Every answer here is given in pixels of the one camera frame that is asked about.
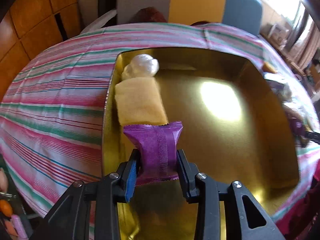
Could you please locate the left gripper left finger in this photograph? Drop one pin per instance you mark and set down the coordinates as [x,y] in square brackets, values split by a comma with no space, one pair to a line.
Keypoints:
[70,215]

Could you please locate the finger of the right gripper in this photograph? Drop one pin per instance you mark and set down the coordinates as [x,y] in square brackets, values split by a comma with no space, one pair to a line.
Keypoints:
[313,136]

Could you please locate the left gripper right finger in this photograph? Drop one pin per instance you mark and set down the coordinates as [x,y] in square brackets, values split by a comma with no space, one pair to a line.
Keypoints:
[245,218]

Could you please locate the purple sachet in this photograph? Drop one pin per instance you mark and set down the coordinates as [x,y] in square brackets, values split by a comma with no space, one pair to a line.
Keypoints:
[157,146]
[297,127]

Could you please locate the white cotton ball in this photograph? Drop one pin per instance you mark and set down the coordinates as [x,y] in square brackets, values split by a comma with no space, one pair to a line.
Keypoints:
[142,65]

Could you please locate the gold metal tray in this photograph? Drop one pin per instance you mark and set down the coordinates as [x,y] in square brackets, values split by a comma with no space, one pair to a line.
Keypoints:
[234,127]

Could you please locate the striped bed sheet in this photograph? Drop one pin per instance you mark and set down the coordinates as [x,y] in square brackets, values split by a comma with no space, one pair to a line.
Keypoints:
[52,113]

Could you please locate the grey yellow blue headboard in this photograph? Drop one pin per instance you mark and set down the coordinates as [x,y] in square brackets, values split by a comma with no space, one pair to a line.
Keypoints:
[242,14]

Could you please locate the dark red pillow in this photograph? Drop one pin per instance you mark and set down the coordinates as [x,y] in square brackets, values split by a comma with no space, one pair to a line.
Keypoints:
[148,15]

